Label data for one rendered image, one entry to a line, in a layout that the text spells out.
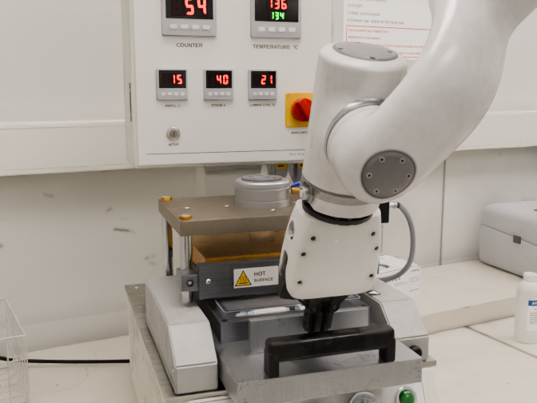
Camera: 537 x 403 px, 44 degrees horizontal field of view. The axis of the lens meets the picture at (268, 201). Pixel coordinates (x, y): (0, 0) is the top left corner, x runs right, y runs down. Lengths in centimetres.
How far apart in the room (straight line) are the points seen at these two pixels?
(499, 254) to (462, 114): 132
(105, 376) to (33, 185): 40
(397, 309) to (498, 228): 100
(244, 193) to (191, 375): 27
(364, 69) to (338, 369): 33
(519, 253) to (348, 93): 126
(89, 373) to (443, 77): 95
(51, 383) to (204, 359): 56
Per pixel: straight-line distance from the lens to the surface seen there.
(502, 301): 163
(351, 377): 77
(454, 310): 153
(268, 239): 95
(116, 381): 128
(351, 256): 70
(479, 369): 135
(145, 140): 104
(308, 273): 70
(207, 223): 84
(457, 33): 58
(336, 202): 65
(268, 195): 91
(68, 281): 145
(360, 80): 60
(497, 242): 187
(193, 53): 105
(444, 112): 56
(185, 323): 81
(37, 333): 147
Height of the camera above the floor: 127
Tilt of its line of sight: 10 degrees down
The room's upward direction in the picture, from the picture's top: straight up
